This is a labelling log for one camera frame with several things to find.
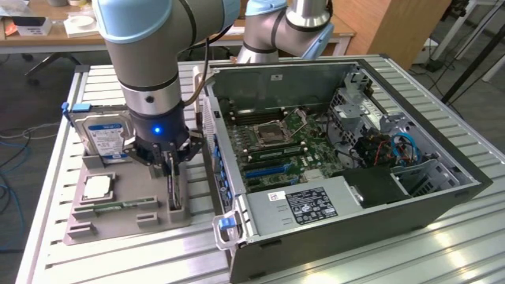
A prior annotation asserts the green motherboard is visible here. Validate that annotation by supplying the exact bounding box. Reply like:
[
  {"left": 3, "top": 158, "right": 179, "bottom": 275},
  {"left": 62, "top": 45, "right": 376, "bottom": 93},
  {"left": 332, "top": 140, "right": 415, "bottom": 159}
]
[{"left": 226, "top": 105, "right": 344, "bottom": 193}]

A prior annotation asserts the silver chipset heatsink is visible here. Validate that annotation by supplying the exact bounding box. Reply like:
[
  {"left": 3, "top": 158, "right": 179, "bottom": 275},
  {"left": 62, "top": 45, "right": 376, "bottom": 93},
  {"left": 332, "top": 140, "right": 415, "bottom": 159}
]
[{"left": 302, "top": 170, "right": 327, "bottom": 182}]

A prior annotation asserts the silver socket cover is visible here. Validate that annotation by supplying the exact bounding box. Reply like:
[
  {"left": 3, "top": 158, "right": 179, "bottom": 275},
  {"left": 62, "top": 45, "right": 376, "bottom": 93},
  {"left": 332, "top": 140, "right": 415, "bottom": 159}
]
[{"left": 279, "top": 105, "right": 313, "bottom": 133}]

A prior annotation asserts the wooden cabinet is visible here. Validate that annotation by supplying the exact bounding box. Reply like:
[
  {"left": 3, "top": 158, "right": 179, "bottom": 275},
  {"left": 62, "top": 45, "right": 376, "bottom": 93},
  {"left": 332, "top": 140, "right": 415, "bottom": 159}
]
[{"left": 343, "top": 0, "right": 452, "bottom": 72}]

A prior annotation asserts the black expansion slot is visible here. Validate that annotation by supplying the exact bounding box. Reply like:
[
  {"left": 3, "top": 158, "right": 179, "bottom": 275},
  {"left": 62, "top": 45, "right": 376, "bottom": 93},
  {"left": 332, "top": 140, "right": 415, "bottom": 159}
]
[{"left": 241, "top": 161, "right": 285, "bottom": 172}]

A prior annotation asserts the grey parts rack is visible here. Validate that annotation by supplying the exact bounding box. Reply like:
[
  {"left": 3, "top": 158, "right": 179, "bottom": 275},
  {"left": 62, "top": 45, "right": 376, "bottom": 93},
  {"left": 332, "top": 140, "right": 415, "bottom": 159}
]
[{"left": 62, "top": 141, "right": 191, "bottom": 246}]

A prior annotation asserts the black plastic shroud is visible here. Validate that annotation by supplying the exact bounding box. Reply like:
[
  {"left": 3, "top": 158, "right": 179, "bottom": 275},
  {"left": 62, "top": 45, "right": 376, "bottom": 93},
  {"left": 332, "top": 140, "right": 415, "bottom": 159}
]
[{"left": 340, "top": 166, "right": 412, "bottom": 209}]

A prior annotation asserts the hard disk blue carrier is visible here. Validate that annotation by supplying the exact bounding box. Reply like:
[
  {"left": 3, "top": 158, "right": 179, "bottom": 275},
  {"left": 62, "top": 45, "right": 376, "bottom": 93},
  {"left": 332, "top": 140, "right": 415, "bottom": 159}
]
[{"left": 61, "top": 102, "right": 137, "bottom": 163}]

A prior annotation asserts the grey power supply unit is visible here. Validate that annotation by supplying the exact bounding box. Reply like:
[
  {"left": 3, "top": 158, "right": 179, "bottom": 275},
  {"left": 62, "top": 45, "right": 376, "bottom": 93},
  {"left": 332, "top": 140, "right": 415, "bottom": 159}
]
[{"left": 239, "top": 177, "right": 363, "bottom": 237}]

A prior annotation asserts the white box black label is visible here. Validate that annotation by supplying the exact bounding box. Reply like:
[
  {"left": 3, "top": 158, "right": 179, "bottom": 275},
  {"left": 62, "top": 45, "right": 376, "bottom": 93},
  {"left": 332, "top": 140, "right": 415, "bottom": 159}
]
[{"left": 10, "top": 16, "right": 53, "bottom": 37}]

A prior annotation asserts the blue disk wire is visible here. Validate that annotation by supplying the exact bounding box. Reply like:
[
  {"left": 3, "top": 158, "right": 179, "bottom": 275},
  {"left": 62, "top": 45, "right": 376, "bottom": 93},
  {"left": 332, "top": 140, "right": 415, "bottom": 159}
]
[{"left": 390, "top": 132, "right": 420, "bottom": 166}]

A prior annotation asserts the black open PC case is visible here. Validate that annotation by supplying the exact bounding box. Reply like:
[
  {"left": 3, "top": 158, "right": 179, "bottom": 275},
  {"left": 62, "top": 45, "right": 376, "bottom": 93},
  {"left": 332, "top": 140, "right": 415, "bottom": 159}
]
[{"left": 191, "top": 53, "right": 494, "bottom": 283}]

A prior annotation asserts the CPU socket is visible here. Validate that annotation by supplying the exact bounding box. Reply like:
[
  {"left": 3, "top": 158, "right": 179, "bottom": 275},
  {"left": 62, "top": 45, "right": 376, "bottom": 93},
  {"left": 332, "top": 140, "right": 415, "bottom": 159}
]
[{"left": 251, "top": 122, "right": 294, "bottom": 147}]

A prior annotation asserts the graphics card black cooler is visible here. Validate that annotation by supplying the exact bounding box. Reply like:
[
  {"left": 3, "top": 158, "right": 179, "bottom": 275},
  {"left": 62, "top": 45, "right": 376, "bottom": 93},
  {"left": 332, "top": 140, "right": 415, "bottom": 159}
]
[{"left": 163, "top": 149, "right": 186, "bottom": 211}]

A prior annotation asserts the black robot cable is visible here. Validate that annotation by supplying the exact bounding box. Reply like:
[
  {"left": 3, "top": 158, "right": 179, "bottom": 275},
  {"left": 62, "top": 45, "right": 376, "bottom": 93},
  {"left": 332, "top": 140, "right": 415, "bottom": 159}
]
[{"left": 182, "top": 22, "right": 235, "bottom": 106}]

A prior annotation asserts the silver CPU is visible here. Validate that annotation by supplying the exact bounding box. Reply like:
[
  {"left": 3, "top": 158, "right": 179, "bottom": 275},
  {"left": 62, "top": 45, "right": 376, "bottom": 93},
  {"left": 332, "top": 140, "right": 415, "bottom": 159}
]
[{"left": 81, "top": 176, "right": 113, "bottom": 199}]

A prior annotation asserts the white square dish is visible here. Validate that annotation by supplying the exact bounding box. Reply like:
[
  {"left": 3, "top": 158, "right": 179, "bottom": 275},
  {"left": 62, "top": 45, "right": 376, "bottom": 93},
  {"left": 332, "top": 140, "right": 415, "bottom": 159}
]
[{"left": 62, "top": 15, "right": 99, "bottom": 38}]

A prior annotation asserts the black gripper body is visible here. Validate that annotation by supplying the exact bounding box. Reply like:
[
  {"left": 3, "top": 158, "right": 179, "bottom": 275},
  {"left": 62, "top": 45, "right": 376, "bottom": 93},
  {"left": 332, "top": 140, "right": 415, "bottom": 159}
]
[{"left": 129, "top": 102, "right": 191, "bottom": 146}]

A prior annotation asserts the black stand pole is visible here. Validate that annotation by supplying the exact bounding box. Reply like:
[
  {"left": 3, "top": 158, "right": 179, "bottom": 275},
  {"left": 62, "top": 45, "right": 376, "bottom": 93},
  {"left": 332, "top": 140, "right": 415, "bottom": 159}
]
[{"left": 440, "top": 29, "right": 505, "bottom": 103}]

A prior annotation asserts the wooden desk white frame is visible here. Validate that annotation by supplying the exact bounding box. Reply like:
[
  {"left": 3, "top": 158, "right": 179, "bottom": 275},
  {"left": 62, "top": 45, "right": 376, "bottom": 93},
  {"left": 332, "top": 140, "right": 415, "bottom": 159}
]
[
  {"left": 173, "top": 17, "right": 355, "bottom": 64},
  {"left": 0, "top": 0, "right": 114, "bottom": 64}
]

